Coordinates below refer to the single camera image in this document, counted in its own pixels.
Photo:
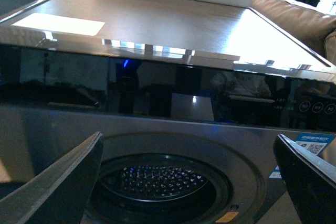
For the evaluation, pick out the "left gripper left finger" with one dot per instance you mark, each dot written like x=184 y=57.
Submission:
x=61 y=192

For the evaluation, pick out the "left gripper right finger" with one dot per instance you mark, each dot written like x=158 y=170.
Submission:
x=309 y=180

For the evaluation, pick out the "grey front-load washing machine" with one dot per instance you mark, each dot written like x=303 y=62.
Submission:
x=189 y=97

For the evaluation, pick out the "blue QR code sticker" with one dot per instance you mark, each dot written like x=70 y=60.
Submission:
x=314 y=142

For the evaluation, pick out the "orange warning sticker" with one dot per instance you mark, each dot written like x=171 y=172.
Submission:
x=227 y=217

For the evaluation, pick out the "brown leather sofa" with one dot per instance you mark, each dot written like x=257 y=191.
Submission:
x=313 y=28

